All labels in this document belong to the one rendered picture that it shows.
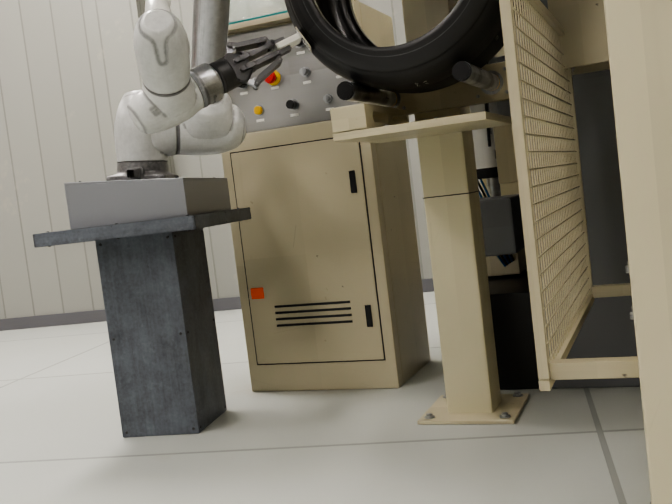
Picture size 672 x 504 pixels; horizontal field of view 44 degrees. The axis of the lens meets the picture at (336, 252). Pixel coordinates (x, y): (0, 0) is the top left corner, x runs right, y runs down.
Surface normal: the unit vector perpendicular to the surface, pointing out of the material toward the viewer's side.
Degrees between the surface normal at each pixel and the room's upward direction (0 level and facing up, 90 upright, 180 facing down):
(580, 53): 90
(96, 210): 90
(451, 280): 90
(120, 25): 90
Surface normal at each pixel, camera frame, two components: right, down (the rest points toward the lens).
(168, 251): -0.21, 0.10
